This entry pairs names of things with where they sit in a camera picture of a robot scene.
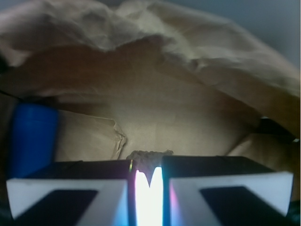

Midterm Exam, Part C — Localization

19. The gripper white black right finger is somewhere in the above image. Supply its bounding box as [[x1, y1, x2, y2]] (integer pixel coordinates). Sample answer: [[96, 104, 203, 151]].
[[162, 156, 293, 226]]

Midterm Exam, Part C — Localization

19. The gripper white black left finger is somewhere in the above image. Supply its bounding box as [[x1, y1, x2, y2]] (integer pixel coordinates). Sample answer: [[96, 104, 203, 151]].
[[6, 160, 134, 226]]

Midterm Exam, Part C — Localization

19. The brown grey rock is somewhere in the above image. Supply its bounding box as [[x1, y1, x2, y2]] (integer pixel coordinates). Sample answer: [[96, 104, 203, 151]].
[[126, 150, 174, 174]]

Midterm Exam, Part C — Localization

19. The brown paper bag tray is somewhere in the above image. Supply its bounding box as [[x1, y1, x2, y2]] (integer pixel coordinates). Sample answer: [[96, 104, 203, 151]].
[[0, 0, 300, 174]]

